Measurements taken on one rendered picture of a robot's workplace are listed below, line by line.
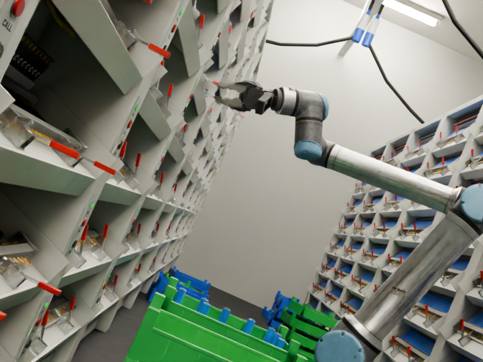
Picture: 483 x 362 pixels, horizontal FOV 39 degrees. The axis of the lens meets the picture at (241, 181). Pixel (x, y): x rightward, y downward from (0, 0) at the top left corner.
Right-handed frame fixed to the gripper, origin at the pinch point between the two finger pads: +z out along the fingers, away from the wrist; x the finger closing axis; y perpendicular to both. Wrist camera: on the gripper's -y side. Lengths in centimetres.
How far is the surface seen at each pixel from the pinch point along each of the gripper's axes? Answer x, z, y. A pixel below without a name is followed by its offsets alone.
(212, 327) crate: -23, 16, -90
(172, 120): -4.7, 17.3, -19.1
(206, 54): 14.1, 10.0, -12.0
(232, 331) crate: -23, 12, -91
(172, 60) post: 10.1, 19.1, -10.6
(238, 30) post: 9, -18, 58
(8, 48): 40, 59, -137
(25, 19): 43, 58, -135
